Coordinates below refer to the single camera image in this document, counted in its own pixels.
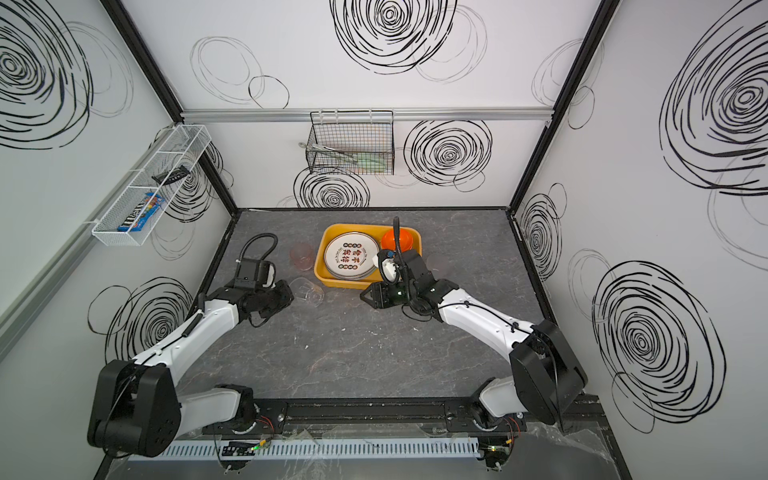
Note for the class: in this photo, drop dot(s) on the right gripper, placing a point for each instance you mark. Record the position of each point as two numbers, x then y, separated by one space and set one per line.
377 295

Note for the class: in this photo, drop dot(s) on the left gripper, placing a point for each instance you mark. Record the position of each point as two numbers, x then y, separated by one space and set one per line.
279 293

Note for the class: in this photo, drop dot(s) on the orange bowl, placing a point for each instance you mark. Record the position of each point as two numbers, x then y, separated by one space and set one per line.
407 240

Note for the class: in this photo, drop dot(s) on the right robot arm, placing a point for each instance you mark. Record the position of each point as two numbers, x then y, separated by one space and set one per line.
546 377

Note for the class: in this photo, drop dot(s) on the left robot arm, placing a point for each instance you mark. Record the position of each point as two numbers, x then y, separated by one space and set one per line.
137 409

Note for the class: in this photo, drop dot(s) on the yellow plastic bin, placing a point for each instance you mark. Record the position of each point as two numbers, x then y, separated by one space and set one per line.
321 272

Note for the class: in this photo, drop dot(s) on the clear glass cup left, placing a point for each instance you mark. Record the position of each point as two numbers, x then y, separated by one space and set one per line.
307 292

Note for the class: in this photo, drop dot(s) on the pink translucent cup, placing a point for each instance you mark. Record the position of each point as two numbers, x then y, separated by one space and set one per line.
302 256

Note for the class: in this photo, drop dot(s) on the green item in basket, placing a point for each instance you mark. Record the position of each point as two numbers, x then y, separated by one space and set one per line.
371 163

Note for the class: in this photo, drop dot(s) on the blue candy packet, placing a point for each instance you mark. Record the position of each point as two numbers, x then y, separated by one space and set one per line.
141 214

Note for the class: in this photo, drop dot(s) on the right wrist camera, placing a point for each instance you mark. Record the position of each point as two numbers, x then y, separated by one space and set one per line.
387 266

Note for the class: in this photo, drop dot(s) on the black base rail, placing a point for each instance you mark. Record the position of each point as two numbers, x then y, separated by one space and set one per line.
453 414

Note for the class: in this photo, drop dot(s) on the black wire basket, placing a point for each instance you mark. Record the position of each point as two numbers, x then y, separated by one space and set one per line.
335 135

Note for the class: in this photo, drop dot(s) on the white wire shelf basket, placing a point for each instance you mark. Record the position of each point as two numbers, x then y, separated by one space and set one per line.
185 200

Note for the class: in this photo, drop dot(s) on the white slotted cable duct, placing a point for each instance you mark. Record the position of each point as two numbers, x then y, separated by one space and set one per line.
322 449

